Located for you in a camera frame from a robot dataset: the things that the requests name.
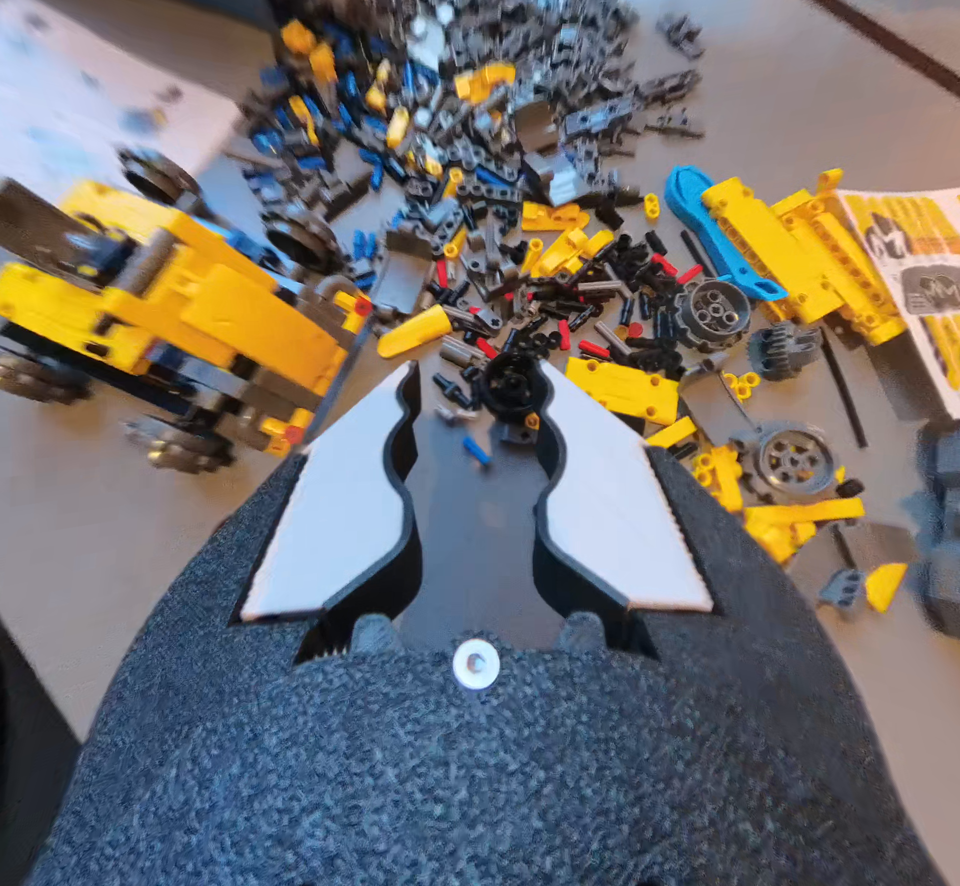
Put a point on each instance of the yellow toy brick vehicle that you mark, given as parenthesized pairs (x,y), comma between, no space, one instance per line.
(187,316)

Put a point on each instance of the person's dark sweater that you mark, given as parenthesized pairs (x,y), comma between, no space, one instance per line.
(30,788)

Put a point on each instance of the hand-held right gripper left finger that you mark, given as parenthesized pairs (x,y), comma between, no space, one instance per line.
(330,526)

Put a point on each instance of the open instruction booklet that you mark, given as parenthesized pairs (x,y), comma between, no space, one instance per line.
(97,91)

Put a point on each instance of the black toy wheel rim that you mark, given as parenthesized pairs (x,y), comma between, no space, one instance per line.
(510,384)

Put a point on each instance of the pile of toy brick pieces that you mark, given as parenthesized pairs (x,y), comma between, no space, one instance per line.
(510,151)

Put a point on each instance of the yellow sticker sheet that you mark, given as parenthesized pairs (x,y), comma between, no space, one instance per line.
(907,264)

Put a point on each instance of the blue brick separator tool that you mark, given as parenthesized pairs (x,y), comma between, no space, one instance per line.
(712,234)

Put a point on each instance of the grey toy wheel hub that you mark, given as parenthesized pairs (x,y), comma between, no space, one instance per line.
(795,460)
(712,312)

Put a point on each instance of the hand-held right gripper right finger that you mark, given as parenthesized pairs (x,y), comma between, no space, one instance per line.
(622,519)

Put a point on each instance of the grey desk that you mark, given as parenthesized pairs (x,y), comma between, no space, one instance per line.
(112,526)

